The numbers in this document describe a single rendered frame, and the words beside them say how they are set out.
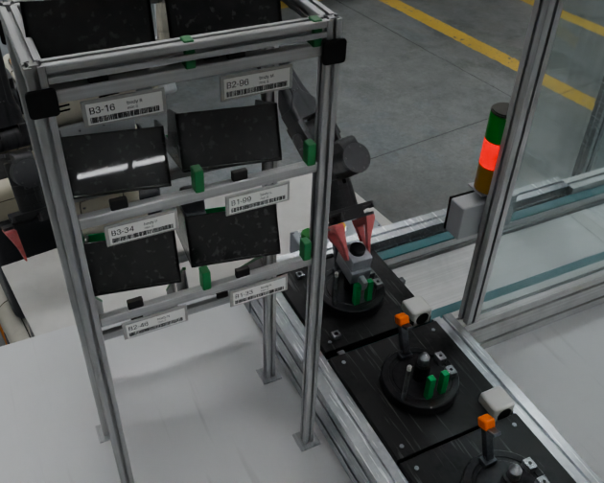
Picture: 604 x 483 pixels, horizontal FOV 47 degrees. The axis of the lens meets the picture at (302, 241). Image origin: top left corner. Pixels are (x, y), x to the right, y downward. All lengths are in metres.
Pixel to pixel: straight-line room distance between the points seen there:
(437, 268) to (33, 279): 0.93
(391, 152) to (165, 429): 2.65
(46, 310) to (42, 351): 0.12
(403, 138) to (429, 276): 2.36
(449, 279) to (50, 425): 0.88
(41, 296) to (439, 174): 2.42
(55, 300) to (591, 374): 1.16
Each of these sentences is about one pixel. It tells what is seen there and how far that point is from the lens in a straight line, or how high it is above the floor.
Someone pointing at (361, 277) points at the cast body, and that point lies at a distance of 1.37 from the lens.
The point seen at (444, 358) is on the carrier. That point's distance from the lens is 1.31.
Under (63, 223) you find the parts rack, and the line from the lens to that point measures 0.82.
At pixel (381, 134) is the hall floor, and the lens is 3.92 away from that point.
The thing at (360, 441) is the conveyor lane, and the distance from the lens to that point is 1.23.
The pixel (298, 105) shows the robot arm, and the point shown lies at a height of 1.33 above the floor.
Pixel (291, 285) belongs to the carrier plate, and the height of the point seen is 0.97.
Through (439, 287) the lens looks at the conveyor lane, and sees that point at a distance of 1.58.
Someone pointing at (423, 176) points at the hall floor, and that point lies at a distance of 3.61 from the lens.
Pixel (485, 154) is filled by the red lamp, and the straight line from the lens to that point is 1.23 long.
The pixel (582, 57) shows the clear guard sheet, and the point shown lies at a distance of 1.22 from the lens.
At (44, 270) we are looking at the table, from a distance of 1.74.
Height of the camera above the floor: 1.96
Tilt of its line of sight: 39 degrees down
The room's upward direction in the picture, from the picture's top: 2 degrees clockwise
